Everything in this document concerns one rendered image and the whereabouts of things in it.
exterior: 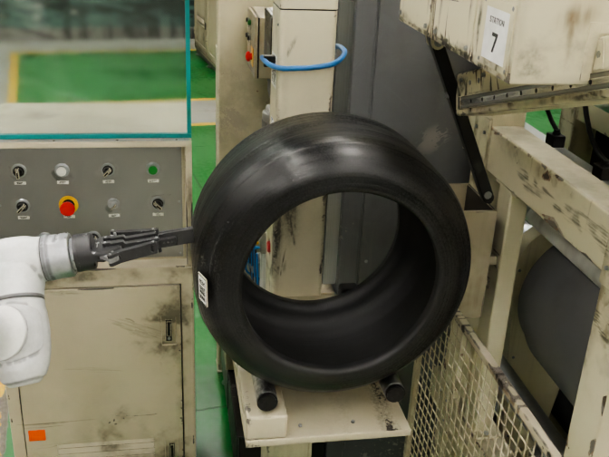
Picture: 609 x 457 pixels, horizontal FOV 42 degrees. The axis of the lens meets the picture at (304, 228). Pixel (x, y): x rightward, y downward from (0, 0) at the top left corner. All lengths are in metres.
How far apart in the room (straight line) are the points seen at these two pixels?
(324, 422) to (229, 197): 0.59
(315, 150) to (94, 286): 1.01
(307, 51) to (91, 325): 1.04
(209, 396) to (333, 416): 1.48
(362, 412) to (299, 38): 0.85
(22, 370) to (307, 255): 0.75
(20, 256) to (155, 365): 0.91
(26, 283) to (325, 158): 0.62
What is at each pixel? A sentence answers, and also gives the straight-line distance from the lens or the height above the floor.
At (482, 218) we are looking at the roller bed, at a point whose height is 1.18.
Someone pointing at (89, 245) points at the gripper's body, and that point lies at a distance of 1.59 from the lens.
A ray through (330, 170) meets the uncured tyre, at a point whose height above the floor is 1.42.
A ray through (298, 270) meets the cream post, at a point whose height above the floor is 1.02.
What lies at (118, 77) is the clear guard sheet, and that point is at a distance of 2.10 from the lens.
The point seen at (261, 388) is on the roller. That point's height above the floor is 0.92.
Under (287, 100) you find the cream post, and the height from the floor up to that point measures 1.45.
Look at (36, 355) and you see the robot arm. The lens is 1.56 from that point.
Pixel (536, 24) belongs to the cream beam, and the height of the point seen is 1.73.
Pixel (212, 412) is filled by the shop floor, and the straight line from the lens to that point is 3.17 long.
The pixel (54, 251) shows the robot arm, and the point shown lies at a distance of 1.59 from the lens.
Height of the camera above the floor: 1.90
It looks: 24 degrees down
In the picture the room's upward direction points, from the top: 3 degrees clockwise
